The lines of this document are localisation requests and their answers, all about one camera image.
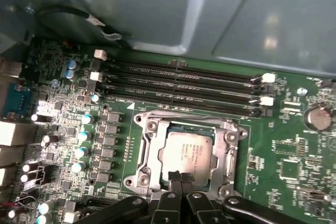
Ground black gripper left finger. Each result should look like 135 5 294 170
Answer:
76 172 184 224

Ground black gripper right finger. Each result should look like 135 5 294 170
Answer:
183 173 336 224

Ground metal socket cover frame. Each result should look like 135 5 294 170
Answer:
143 118 238 193

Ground silver cpu plate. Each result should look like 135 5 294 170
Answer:
159 123 220 190

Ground cpu socket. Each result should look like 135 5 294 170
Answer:
122 109 249 199

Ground ram slot white clips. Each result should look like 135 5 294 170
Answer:
89 71 275 107
93 49 276 84

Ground green motherboard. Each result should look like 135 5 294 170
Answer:
0 39 336 224

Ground silver coin cell battery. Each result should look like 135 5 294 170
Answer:
304 104 333 132

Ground silver rear port block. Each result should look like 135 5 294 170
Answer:
0 121 39 147
0 146 26 168

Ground blue video port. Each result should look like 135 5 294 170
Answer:
3 82 36 119

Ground black pc case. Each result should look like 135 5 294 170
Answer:
0 0 336 83

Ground black fan cable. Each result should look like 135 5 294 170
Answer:
36 4 107 29

